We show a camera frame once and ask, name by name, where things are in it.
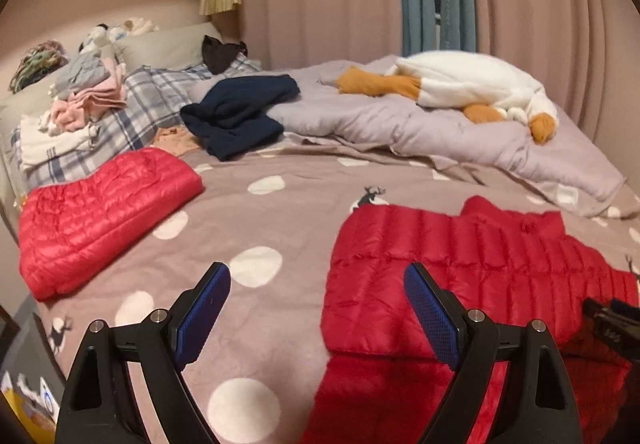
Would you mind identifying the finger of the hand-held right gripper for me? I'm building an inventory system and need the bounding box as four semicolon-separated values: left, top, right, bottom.
582;296;640;356

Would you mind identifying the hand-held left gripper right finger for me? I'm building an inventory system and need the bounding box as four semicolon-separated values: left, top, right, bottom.
403;262;583;444

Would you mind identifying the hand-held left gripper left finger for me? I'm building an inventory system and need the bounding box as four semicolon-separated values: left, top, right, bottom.
54;262;232;444

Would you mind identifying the deep red down jacket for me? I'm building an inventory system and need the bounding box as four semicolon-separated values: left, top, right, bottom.
300;195;640;444

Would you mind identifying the polka dot bed blanket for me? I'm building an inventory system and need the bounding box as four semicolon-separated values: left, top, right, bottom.
20;144;640;444

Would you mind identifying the coral red down jacket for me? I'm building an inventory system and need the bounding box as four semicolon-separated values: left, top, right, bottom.
19;147;205;301

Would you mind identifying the peach cloth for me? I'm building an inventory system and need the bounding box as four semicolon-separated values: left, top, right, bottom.
152;126;201;157

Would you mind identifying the grey quilt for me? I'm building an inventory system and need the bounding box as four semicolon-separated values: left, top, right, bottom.
190;54;627;218

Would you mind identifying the printed cardboard box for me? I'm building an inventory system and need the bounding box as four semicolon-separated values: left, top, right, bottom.
0;368;62;444

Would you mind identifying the navy blue sweater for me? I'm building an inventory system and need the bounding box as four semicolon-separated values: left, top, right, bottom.
180;74;301;162

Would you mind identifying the white cloth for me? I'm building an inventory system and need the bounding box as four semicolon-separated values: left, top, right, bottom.
20;116;108;171

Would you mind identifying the plaid bedding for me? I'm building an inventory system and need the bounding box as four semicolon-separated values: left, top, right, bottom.
10;54;263;189

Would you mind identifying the white goose plush toy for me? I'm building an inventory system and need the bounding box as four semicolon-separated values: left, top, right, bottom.
335;51;558;145

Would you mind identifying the pink folded garment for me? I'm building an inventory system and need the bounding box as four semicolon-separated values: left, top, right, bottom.
49;61;129;135

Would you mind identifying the black garment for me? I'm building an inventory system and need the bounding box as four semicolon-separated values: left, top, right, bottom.
201;34;249;75

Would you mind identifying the grey folded garment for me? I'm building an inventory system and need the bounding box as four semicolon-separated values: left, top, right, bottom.
54;52;119;99

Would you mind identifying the beige pillow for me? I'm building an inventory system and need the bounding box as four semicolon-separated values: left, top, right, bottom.
117;22;224;70

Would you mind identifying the cream plush toy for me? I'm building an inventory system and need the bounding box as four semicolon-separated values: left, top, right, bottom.
122;18;159;37

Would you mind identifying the white and black plush toy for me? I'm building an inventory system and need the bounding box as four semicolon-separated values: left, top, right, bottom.
77;24;124;56

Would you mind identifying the multicolour knitted item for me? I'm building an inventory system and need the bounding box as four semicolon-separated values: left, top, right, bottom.
9;40;69;92

